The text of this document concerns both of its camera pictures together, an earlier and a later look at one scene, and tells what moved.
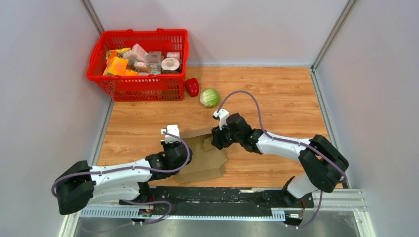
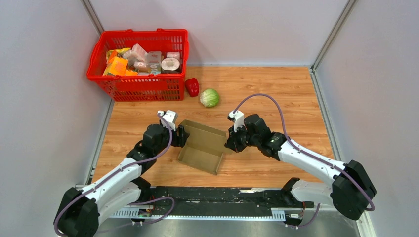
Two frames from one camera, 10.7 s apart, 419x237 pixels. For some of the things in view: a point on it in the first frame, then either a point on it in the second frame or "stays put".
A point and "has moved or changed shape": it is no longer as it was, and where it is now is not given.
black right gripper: [218, 140] -> [232, 143]
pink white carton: [139, 53] stays put
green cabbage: [209, 98] stays put
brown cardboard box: [207, 160] has moved or changed shape
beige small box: [154, 59] stays put
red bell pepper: [192, 86] stays put
